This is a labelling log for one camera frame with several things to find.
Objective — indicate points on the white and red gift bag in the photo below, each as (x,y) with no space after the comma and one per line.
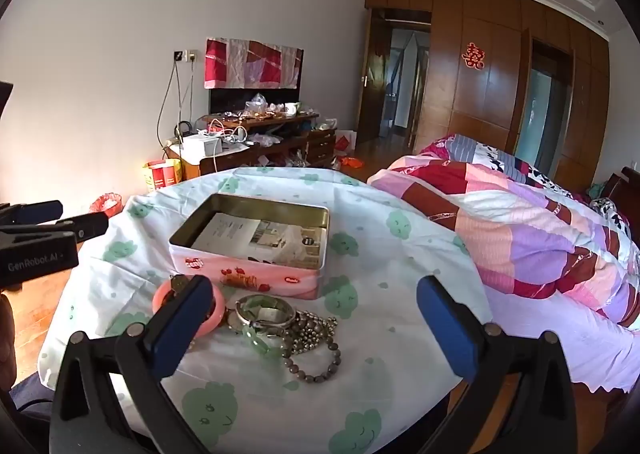
(345,142)

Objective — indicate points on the printed paper leaflets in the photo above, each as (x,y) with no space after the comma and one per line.
(235,234)

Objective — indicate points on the silver bangle watch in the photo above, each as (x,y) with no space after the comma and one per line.
(290,318)

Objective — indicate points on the wall socket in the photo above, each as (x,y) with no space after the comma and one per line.
(186,55)

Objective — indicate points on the wooden television cabinet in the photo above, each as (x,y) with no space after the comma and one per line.
(320,144)

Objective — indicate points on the white sheet with green print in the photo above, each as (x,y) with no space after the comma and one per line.
(390,284)

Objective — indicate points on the glass sliding door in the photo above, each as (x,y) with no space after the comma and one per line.
(542,119)

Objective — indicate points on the brown wooden wardrobe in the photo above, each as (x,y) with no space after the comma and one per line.
(450,84)

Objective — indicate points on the plain white bed sheet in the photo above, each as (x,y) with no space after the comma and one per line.
(550,344)

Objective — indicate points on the orange item on floor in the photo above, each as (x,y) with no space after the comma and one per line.
(351,162)

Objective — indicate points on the pink patchwork quilt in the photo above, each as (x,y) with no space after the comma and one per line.
(525,244)

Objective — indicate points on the black television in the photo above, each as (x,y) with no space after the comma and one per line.
(230,100)

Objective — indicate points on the dark wooden headboard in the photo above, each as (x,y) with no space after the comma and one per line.
(617,184)

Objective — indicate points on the pink bangle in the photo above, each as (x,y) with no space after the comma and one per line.
(218,314)

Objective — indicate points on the red and pink television cloth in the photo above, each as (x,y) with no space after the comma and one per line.
(250,64)

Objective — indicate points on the round dial wristwatch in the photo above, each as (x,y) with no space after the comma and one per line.
(231,321)

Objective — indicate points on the red paper wall decoration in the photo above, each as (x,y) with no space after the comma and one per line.
(473,57)

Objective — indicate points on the person's left forearm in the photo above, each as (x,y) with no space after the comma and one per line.
(5,334)

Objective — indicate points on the red waste bin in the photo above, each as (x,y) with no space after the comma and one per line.
(107,204)

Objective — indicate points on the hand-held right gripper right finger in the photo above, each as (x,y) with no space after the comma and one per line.
(445,329)

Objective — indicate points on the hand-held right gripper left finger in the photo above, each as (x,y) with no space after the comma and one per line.
(185,319)

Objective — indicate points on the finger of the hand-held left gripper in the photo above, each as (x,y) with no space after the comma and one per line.
(90,225)
(42,212)

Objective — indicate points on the clear plastic bag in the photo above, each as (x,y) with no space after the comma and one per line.
(257,104)

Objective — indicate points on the brown wooden door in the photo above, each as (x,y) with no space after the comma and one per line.
(372,84)

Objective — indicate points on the white box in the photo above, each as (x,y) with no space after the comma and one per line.
(200,147)

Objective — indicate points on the pink metal tin box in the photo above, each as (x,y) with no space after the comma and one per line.
(250,280)

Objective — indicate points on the white and green mug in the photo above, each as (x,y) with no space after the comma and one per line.
(292,108)

